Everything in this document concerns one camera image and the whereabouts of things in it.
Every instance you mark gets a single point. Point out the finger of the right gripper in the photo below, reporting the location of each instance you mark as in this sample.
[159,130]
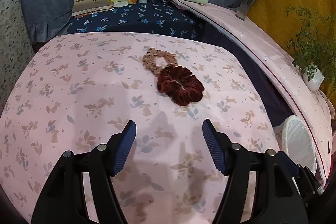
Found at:
[307,185]

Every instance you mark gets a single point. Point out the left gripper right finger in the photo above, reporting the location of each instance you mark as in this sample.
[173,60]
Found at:
[276,199]

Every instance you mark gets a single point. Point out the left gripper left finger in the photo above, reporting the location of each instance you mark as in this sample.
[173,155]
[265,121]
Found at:
[62,199]

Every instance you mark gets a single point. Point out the white-lined trash bin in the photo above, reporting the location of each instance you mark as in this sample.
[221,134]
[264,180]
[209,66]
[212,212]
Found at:
[294,139]

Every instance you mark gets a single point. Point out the pink floral tablecloth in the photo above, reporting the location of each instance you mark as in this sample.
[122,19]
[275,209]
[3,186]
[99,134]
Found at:
[80,89]

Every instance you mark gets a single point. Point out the potted green plant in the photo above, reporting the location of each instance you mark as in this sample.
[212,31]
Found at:
[313,46]

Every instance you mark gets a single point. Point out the pink dotted bed cover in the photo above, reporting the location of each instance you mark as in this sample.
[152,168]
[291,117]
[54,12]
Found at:
[312,107]

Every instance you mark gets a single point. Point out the dark red velvet scrunchie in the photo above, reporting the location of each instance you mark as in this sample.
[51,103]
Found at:
[180,85]

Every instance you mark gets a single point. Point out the beige dotted scrunchie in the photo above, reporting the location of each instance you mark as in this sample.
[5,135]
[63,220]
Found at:
[156,60]

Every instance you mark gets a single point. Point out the navy floral cloth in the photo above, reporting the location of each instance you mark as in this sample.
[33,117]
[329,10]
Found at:
[160,17]

